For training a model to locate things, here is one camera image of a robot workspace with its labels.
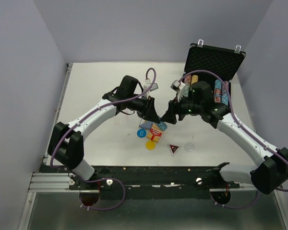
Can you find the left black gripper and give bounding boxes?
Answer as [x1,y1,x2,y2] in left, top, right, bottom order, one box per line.
[127,95,160,124]

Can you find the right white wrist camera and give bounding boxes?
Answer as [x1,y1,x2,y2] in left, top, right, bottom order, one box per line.
[171,80,188,102]

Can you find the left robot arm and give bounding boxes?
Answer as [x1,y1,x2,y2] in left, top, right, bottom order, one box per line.
[47,75,160,189]

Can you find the blue round button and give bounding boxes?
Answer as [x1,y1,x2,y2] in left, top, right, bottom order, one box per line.
[137,128,147,138]

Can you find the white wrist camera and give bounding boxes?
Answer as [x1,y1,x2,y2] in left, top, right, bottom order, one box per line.
[143,79,158,98]
[171,80,188,102]

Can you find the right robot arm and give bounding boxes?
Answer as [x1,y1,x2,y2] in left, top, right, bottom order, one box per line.
[161,80,288,195]

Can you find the left aluminium extrusion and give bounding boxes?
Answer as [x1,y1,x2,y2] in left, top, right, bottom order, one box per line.
[28,173,70,193]

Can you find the clear round button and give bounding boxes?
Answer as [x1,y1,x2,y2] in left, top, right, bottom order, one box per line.
[184,142,194,152]

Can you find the red playing card deck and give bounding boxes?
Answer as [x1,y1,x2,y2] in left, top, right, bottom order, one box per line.
[146,123,164,143]

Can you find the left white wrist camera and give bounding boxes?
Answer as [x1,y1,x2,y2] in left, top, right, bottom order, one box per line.
[143,79,158,98]

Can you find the yellow round button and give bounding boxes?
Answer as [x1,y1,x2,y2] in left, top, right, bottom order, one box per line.
[145,140,156,150]

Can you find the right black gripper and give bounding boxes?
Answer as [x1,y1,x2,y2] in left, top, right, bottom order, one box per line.
[160,92,203,125]

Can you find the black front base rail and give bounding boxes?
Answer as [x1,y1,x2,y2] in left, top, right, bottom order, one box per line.
[40,165,240,203]

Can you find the yellow chip row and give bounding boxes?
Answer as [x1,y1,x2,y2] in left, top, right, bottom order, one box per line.
[191,75,198,85]

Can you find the triangular all-in marker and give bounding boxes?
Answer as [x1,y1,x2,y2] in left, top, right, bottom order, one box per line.
[168,144,180,156]

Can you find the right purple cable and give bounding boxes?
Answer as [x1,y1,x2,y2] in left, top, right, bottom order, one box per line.
[177,69,288,208]

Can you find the red white chip row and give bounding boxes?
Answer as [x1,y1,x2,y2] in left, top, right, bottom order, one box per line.
[183,75,192,97]

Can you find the blue poker chip stack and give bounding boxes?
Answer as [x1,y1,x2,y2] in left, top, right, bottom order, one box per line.
[157,121,168,132]

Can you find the blue playing card deck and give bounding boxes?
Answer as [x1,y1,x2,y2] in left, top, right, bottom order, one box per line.
[139,120,153,130]

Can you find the black poker chip case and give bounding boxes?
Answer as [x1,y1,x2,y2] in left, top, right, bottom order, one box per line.
[183,40,246,98]

